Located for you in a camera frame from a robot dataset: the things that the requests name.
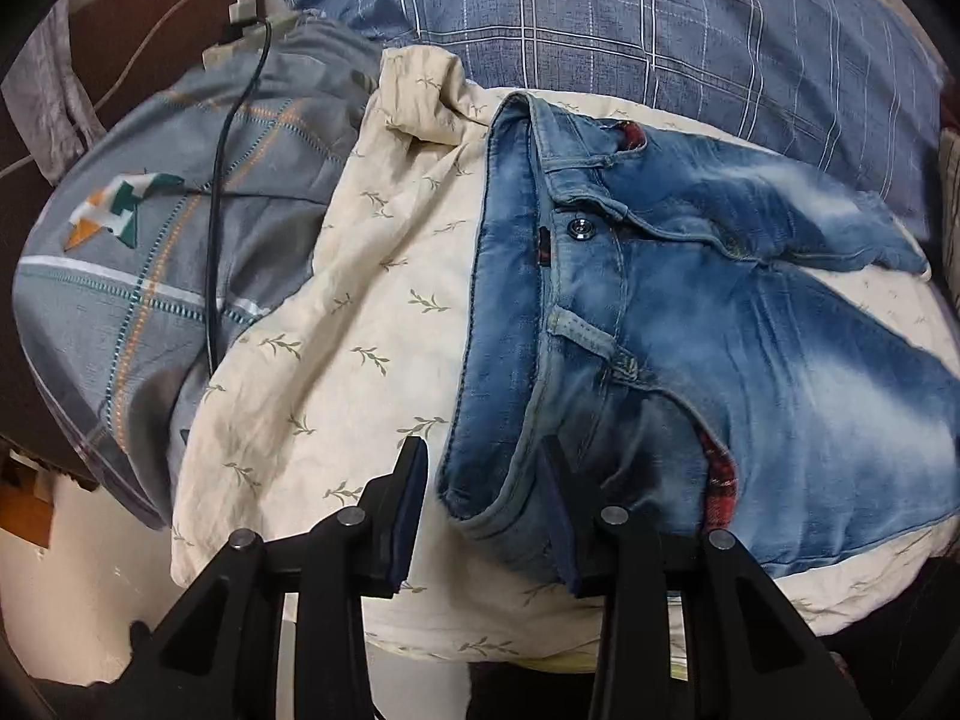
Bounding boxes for black cable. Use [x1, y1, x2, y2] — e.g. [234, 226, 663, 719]
[202, 15, 275, 372]

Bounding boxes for blue denim pants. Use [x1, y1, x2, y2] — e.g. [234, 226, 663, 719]
[439, 90, 960, 586]

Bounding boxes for brown headboard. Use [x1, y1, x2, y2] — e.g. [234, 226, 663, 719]
[0, 0, 275, 188]

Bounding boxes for white charging cable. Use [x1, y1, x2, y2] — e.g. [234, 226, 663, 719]
[0, 0, 260, 177]

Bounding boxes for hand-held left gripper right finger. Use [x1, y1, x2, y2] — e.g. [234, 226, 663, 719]
[536, 435, 875, 720]

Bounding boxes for brown wooden furniture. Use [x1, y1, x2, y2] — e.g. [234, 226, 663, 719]
[0, 442, 98, 548]

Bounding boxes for cream leaf-print blanket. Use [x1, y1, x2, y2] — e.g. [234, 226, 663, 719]
[169, 45, 960, 665]

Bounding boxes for white power strip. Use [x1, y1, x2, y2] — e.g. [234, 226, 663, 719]
[202, 11, 301, 65]

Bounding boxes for blue plaid pillow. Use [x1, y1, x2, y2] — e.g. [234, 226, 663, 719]
[274, 0, 946, 207]

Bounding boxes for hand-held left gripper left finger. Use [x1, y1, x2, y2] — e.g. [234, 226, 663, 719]
[97, 435, 432, 720]

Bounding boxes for grey hanging cloth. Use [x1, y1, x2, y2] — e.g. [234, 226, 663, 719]
[4, 0, 98, 185]

